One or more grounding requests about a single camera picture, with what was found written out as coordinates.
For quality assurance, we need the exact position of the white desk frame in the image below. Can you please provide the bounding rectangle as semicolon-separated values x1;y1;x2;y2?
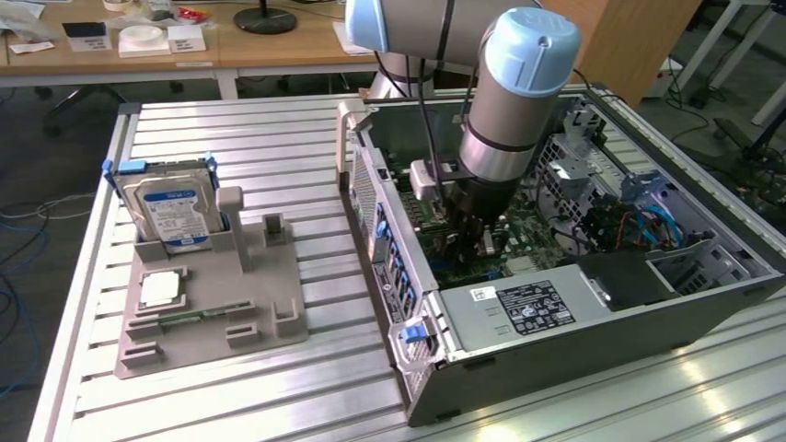
669;0;786;125

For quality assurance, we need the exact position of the green motherboard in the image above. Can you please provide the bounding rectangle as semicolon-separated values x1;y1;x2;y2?
392;160;589;290

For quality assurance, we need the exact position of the hard disk drive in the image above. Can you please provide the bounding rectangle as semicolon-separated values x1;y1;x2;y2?
100;153;230;234

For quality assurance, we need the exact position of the green RAM stick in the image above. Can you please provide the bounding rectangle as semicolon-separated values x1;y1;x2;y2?
156;308;228;326

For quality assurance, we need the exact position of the black wire bundle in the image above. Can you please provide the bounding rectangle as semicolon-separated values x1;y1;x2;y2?
581;205;622;253

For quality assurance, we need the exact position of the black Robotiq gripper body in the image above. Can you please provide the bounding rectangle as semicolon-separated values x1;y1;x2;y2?
450;177;523;240

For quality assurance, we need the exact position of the wooden desk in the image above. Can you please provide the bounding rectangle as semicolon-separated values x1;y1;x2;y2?
0;0;554;88

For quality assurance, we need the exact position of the silver CPU chip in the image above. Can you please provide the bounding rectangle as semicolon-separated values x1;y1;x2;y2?
138;272;183;308

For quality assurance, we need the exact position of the black lamp base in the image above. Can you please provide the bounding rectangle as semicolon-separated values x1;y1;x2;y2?
232;0;300;36

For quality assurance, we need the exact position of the small white labelled box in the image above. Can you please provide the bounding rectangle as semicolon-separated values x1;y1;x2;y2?
166;25;207;54

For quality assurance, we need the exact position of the clear plastic bag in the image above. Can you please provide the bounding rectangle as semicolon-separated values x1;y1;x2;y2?
0;0;60;42

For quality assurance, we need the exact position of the white paper stack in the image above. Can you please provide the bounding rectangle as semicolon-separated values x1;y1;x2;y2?
331;20;378;57

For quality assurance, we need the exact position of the perforated metal disk bay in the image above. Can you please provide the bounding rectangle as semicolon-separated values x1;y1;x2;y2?
538;133;625;211

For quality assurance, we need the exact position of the grey plastic parts rack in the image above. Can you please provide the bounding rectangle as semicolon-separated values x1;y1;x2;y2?
112;185;312;381

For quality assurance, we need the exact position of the white floor cable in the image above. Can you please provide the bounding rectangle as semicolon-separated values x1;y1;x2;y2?
0;192;97;221

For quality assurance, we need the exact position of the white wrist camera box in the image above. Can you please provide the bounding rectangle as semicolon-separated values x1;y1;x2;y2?
408;158;444;202

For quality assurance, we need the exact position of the blue floor cable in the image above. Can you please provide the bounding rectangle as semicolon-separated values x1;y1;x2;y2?
0;220;51;400

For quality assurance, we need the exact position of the white box black lid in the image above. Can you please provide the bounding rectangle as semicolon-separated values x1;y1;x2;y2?
63;21;116;52

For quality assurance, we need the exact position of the grey metal disk bay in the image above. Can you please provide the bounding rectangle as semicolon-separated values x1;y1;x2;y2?
647;229;761;296

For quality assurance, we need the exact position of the grey power supply unit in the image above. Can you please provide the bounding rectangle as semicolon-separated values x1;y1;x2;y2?
439;264;615;352

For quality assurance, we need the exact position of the black floor stand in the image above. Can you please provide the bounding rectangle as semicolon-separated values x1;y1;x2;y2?
711;117;786;204

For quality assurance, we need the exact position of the light blue wire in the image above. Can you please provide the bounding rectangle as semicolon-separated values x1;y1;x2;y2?
638;204;687;252

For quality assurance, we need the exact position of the silver hard disk blue label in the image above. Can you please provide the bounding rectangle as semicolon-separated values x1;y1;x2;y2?
116;170;226;255

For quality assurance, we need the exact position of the orange wire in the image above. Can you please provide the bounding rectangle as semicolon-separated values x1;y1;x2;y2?
615;209;635;250

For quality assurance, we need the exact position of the white round holder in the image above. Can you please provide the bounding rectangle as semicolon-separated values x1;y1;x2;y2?
116;25;174;60

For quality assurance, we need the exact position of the black office chair base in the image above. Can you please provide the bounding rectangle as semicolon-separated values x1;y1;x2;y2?
36;85;128;137

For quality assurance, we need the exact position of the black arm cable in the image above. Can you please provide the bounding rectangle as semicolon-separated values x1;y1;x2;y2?
416;53;444;197

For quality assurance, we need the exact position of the black open PC case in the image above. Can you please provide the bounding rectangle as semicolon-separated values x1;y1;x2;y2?
335;82;786;427

